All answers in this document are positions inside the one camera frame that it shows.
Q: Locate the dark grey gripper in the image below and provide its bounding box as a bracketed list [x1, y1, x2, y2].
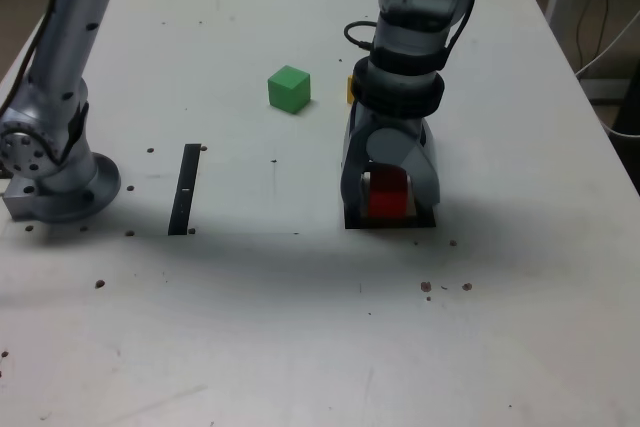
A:
[341, 104, 442, 216]

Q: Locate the red cube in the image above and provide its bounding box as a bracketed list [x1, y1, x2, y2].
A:
[367, 162, 410, 218]

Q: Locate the green cube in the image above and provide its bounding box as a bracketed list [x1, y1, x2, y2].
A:
[267, 65, 312, 115]

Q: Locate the black tape square outline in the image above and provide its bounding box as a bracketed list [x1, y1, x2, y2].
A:
[343, 201, 437, 231]

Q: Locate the black tape strip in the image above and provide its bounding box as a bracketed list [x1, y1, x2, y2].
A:
[168, 143, 202, 237]

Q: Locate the grey flat bar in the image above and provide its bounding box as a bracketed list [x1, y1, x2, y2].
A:
[579, 77, 632, 106]

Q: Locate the black hanging cable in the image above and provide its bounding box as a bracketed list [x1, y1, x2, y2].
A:
[574, 0, 612, 73]

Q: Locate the short white cable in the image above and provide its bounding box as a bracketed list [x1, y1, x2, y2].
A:
[602, 119, 640, 139]

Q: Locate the long white cable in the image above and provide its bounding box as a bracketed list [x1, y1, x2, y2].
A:
[574, 11, 640, 78]

